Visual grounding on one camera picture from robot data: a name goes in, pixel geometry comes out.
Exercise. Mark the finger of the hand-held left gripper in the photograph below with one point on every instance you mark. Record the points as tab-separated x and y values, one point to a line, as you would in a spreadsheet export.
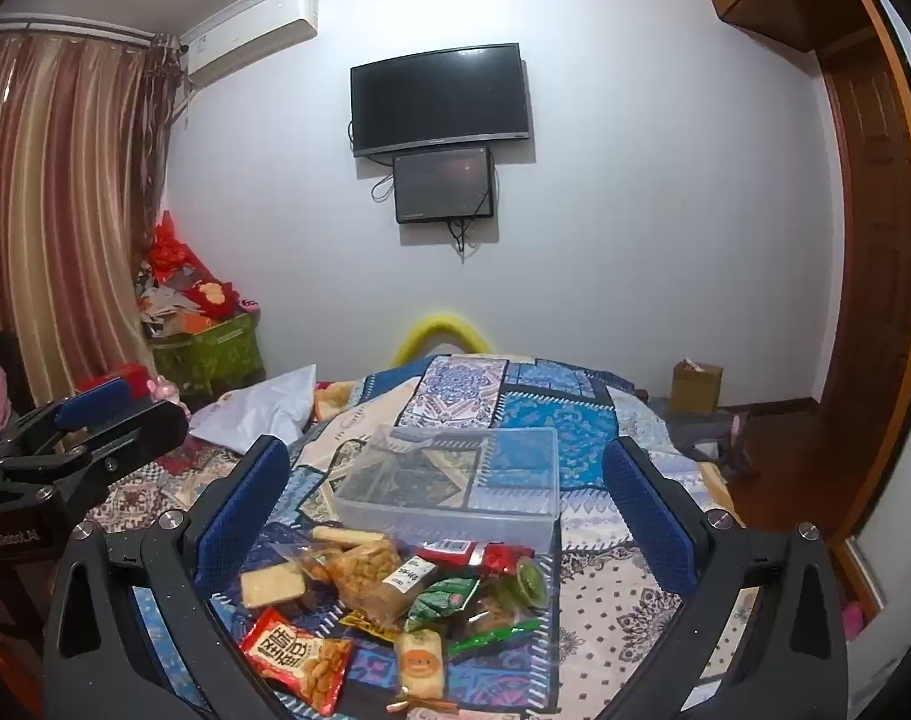
144	427
95	399

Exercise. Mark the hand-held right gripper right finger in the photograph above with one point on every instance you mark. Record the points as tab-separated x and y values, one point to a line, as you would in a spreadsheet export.
647	521

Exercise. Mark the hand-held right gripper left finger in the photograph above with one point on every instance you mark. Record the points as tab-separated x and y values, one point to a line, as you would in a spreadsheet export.
242	521

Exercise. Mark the pale cracker packet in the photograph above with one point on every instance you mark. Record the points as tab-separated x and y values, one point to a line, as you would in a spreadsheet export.
272	586

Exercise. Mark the clear packet of orange-brown snacks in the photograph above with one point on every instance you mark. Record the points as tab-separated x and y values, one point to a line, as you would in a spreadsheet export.
364	564

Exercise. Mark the red peanut packet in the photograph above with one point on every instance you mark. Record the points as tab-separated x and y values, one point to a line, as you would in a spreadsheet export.
294	656

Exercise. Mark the red packet with barcode label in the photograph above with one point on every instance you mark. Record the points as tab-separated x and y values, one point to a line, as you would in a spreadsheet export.
478	556

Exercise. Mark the clear plastic storage box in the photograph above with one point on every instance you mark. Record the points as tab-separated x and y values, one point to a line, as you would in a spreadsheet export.
455	495

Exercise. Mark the red box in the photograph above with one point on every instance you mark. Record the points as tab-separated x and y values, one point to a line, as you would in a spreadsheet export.
122	373

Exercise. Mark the pink plush toy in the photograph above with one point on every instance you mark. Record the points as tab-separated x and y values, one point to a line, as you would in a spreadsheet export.
163	390

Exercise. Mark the green storage box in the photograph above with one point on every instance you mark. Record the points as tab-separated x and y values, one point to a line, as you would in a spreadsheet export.
208	352

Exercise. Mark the grey cloth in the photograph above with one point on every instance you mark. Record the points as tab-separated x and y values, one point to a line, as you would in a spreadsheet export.
699	436

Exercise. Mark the long cream biscuit packet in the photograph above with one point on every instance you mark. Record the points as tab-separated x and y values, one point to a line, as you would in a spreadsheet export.
347	535

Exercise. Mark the white plastic bag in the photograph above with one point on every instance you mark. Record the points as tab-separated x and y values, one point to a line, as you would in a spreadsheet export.
257	409

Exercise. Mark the green jelly cup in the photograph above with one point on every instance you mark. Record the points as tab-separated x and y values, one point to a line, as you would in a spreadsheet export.
532	582

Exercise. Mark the green basket with clutter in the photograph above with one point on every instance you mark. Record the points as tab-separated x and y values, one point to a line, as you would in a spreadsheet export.
185	292

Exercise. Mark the brown cardboard box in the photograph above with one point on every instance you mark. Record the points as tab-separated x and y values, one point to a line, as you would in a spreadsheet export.
695	388

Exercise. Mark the yellow edged snack packet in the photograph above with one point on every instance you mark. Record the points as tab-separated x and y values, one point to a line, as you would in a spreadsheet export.
365	626

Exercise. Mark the striped brown curtain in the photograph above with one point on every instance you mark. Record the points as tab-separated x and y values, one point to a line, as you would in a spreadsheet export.
58	210

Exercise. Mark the green foil snack packet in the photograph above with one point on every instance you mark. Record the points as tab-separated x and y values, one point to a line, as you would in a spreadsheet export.
440	601

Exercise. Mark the cream packet with orange face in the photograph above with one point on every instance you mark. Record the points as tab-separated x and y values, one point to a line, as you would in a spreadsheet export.
420	664

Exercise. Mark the pale snack packet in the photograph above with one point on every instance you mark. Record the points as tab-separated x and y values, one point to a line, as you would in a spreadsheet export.
429	709

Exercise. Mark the wooden door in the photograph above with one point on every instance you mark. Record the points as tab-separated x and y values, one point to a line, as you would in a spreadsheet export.
875	277

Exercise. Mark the white air conditioner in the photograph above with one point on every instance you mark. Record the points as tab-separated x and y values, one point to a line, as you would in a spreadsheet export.
249	34

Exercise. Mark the small black wall monitor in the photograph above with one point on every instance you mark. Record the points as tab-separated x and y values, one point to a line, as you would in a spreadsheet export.
444	184

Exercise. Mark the large black wall television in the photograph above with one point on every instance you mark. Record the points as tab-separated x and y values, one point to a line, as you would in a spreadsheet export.
440	97

